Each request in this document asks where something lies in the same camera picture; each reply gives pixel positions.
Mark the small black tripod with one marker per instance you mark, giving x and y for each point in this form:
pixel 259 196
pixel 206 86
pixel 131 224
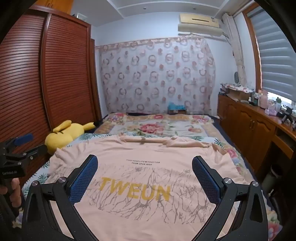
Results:
pixel 288 114

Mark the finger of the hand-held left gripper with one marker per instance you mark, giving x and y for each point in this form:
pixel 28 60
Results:
pixel 23 138
pixel 34 153

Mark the wooden slatted wardrobe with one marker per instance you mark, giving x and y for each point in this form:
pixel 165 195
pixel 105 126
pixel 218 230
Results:
pixel 57 81

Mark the cardboard box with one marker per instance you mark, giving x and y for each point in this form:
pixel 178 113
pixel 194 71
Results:
pixel 240 95

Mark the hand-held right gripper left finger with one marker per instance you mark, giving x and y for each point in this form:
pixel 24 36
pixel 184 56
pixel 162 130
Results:
pixel 85 178

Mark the person's left hand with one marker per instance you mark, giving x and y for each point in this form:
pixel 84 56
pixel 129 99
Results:
pixel 15 192

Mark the cream air conditioner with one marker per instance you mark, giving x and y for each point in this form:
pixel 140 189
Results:
pixel 198 26

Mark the floral blanket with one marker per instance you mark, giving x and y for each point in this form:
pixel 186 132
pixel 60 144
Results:
pixel 150 126

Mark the brown box with blue contents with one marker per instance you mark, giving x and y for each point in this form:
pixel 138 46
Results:
pixel 175 107

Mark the floral cloth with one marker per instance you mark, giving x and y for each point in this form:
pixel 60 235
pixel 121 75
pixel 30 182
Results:
pixel 235 87

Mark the green capped bottle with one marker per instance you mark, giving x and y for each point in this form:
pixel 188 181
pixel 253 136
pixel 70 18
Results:
pixel 278 105

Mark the purple tissue pack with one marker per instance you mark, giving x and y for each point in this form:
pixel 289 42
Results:
pixel 271 110

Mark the pink printed t-shirt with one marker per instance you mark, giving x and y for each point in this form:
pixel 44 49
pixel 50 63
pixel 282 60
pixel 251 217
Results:
pixel 148 208

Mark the dark waste bin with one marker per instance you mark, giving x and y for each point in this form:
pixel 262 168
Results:
pixel 272 176

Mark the green leaf print sheet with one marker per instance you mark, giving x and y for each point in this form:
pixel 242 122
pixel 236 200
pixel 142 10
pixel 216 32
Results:
pixel 39 178

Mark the grey window blind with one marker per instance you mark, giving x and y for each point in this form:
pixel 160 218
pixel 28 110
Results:
pixel 277 58

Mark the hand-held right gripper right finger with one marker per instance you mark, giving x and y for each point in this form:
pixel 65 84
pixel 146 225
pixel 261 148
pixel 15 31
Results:
pixel 204 178

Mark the yellow plush toy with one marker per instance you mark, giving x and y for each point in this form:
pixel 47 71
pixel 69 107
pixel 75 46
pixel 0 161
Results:
pixel 60 139

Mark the pink jug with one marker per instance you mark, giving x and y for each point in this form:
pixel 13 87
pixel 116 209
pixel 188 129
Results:
pixel 263 99

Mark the small grey desk fan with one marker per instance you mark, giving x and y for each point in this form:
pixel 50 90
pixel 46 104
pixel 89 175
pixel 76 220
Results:
pixel 237 78

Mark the cream tied window curtain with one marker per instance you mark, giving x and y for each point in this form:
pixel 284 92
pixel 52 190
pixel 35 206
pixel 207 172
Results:
pixel 238 58

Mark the wooden cabinet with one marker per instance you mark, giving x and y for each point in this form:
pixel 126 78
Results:
pixel 242 120

